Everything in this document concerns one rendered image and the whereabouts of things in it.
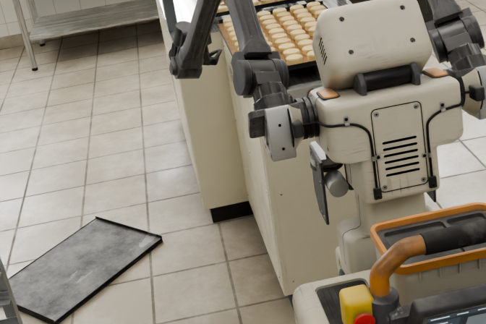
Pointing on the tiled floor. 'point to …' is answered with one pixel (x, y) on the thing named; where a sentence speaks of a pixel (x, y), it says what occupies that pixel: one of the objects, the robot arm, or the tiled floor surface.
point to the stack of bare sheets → (79, 268)
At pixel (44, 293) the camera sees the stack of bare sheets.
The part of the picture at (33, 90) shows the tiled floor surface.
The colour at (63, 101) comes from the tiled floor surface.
